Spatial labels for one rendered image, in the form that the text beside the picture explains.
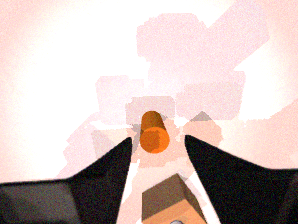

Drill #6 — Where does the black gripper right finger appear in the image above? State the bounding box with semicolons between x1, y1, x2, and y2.
184;135;298;224

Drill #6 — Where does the tan square block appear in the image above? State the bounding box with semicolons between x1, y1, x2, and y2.
141;173;208;224

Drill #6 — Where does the orange cylinder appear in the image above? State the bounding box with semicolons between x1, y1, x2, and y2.
140;111;170;154

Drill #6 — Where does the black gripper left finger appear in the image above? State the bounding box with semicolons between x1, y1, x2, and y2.
0;137;132;224

